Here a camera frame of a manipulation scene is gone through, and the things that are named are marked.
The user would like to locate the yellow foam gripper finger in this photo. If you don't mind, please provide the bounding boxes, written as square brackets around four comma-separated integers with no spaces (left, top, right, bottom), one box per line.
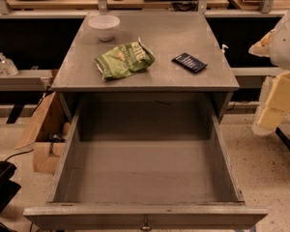
[251,71,290,135]

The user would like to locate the dark blue rxbar wrapper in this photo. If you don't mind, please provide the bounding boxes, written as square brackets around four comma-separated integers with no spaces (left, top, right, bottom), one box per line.
[172,53,207,73]

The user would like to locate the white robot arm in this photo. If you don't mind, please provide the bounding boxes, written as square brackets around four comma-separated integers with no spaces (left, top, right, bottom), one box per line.
[248,10,290,135]

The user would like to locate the white pump bottle top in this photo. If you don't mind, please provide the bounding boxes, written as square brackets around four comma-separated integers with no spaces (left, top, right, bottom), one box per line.
[221,44,229,53]

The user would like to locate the open grey top drawer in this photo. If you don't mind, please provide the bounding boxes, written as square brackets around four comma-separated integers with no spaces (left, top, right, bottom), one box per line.
[24,93,267,230]

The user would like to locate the brass drawer knob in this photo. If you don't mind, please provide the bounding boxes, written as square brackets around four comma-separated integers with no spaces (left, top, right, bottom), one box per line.
[140,219,152,232]

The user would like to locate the grey wooden cabinet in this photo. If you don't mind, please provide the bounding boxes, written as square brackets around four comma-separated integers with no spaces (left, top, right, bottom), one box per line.
[52,10,239,118]

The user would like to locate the green chip bag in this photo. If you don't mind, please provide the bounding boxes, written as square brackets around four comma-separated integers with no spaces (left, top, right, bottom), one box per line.
[95,40,155,80]

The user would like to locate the white ceramic bowl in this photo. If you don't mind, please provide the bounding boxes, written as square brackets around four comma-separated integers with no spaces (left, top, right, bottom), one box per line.
[88,15,120,41]

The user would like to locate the brown cardboard box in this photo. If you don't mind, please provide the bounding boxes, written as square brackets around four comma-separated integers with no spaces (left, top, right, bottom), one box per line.
[14,93,71,174]

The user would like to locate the clear sanitizer bottle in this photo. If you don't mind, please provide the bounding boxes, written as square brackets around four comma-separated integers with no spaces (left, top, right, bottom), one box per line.
[0,52,18,76]

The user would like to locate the black bin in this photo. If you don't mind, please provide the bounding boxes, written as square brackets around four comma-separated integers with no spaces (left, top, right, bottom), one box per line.
[0,161,21,213]

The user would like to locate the black floor cable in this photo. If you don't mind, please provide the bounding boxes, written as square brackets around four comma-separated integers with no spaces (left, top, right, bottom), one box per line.
[3,148,35,162]

